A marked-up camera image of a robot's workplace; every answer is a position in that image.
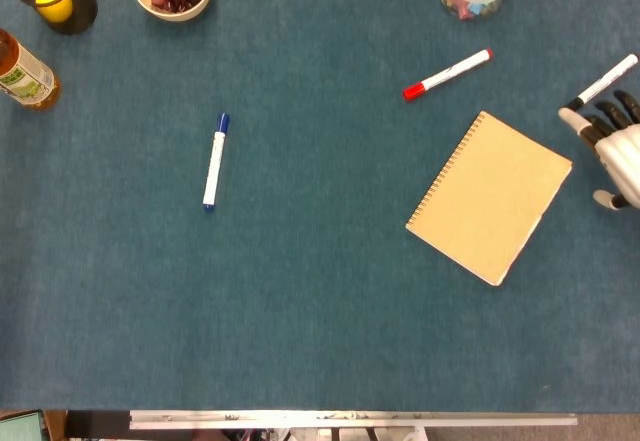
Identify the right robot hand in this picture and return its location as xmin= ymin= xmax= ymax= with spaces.
xmin=558 ymin=89 xmax=640 ymax=211

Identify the yellow spiral notebook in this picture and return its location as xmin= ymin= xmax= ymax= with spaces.
xmin=404 ymin=110 xmax=574 ymax=288

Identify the black capped whiteboard marker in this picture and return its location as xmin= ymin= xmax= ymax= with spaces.
xmin=566 ymin=53 xmax=640 ymax=112

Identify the red capped whiteboard marker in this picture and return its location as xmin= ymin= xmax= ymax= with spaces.
xmin=402 ymin=48 xmax=495 ymax=102

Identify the blue felt table cloth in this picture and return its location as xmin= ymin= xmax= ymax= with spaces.
xmin=0 ymin=0 xmax=640 ymax=411

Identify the blue capped whiteboard marker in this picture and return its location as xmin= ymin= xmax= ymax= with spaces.
xmin=202 ymin=112 xmax=232 ymax=212

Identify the yellow ball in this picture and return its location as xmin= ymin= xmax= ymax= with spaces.
xmin=34 ymin=0 xmax=74 ymax=24

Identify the tea bottle with green label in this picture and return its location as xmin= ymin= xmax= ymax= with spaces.
xmin=0 ymin=28 xmax=62 ymax=112

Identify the teal screen device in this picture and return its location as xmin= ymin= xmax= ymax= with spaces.
xmin=0 ymin=409 xmax=49 ymax=441

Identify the aluminium table edge rail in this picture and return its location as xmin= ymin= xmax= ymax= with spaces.
xmin=128 ymin=409 xmax=579 ymax=431

